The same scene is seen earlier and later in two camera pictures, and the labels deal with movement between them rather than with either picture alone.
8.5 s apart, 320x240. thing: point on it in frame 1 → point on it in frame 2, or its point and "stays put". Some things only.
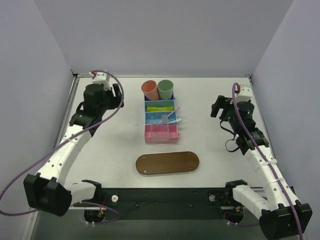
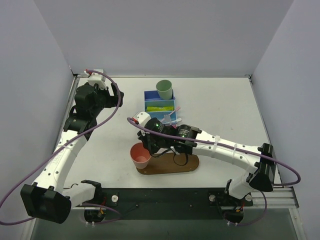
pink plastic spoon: x=177 y=109 stays put
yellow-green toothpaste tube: x=164 y=108 stays put
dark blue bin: x=146 y=99 stays put
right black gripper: x=222 y=107 → x=146 y=144
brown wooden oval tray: x=167 y=162 stays put
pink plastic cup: x=150 y=90 → x=140 y=155
